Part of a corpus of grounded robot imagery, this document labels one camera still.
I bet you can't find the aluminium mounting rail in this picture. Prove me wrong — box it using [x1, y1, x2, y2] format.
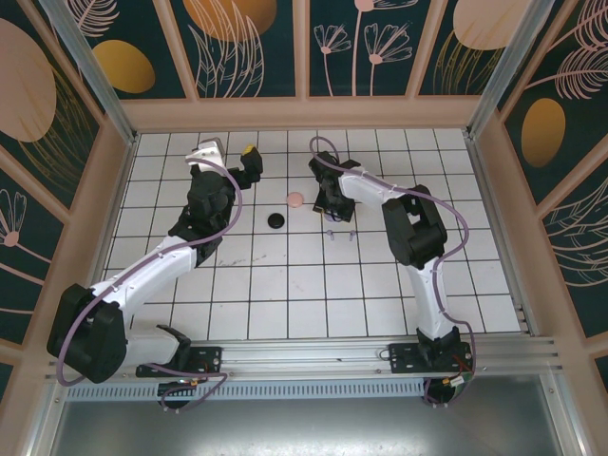
[45, 334, 569, 381]

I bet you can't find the green controller board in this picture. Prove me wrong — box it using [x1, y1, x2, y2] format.
[424, 371, 476, 408]

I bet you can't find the aluminium table edge rail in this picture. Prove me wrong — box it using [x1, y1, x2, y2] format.
[75, 135, 139, 343]
[463, 130, 541, 339]

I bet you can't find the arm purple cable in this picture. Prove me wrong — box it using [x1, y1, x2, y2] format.
[309, 136, 476, 409]
[55, 165, 244, 414]

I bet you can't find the aluminium frame post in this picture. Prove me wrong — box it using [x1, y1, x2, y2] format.
[465, 0, 566, 139]
[37, 0, 140, 146]

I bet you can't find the white slotted cable duct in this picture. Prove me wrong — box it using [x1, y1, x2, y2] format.
[66, 379, 428, 401]

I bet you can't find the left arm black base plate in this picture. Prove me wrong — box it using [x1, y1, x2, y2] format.
[136, 345, 224, 379]

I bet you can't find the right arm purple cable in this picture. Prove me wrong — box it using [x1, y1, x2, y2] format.
[309, 136, 476, 409]

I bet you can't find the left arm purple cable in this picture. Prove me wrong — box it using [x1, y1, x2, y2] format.
[55, 165, 244, 414]

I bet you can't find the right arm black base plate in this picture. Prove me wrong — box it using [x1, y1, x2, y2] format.
[388, 342, 476, 376]

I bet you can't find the black controller board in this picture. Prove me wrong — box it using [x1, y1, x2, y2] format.
[156, 377, 210, 411]

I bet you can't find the grey metal sheet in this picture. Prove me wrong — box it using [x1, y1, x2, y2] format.
[47, 398, 585, 456]

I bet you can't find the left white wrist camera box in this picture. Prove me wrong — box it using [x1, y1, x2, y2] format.
[183, 136, 227, 171]

